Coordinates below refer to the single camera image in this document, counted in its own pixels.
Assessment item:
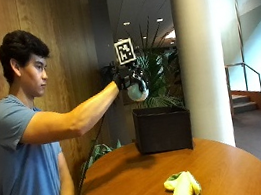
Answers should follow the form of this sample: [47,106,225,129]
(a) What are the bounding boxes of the carpeted stair steps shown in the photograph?
[231,90,260,116]

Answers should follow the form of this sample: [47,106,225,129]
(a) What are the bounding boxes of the white cube with black markers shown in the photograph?
[112,36,139,67]

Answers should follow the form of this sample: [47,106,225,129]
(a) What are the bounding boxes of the black cable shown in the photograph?
[60,112,121,195]

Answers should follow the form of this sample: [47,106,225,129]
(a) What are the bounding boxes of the the person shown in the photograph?
[0,13,139,195]

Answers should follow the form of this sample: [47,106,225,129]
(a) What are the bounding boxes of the metal stair handrail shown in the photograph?
[223,59,261,98]

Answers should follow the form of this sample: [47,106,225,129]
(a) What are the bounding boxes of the white round column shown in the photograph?
[167,0,243,154]

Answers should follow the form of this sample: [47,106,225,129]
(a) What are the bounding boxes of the dark brown woven box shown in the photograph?
[130,99,197,160]

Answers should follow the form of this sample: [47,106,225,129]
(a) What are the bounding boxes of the small green leafy plant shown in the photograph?
[76,138,127,177]

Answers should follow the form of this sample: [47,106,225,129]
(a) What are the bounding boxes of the tall green potted plant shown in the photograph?
[123,13,189,115]

